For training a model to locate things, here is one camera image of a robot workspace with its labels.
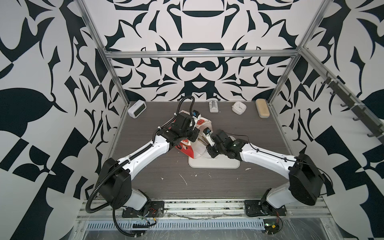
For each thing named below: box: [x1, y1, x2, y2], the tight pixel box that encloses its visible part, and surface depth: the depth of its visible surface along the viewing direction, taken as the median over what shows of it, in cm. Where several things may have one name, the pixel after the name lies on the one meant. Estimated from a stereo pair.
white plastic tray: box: [188, 156, 241, 169], surface depth 89 cm
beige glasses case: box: [255, 98, 270, 119], surface depth 116 cm
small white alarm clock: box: [231, 101, 247, 115], surface depth 117 cm
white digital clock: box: [127, 99, 147, 119], surface depth 110 cm
